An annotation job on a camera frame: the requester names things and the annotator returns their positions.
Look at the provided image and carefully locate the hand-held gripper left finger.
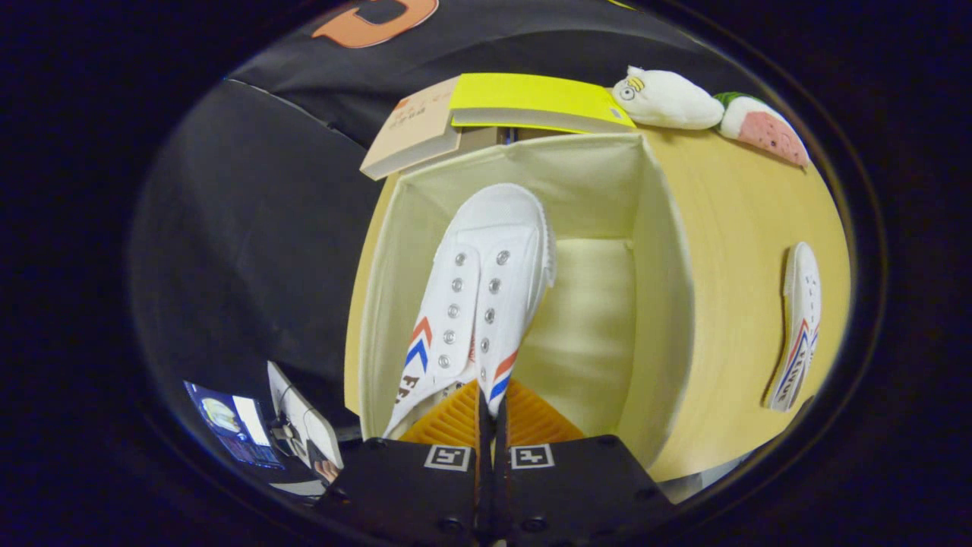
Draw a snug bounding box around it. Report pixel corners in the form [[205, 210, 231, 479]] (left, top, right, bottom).
[[315, 380, 494, 544]]

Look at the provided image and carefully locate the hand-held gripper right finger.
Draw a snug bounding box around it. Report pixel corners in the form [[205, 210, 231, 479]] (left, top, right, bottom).
[[497, 378, 677, 544]]

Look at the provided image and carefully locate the beige fabric storage box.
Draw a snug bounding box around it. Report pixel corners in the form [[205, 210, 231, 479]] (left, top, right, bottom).
[[344, 133, 696, 472]]

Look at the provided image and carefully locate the white canvas shoe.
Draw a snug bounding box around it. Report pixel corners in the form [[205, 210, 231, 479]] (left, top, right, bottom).
[[382, 182, 557, 440], [767, 242, 822, 413]]

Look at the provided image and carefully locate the beige book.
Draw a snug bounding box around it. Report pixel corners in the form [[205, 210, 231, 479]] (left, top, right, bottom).
[[359, 76, 462, 182]]

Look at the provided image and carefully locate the yellow book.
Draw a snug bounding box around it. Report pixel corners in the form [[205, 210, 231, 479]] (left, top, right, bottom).
[[450, 73, 637, 135]]

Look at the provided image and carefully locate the white plush toy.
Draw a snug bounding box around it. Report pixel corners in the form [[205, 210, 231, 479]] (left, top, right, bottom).
[[611, 66, 726, 130]]

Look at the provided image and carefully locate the watermelon slice plush toy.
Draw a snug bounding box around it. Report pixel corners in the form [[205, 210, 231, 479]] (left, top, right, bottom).
[[714, 91, 811, 168]]

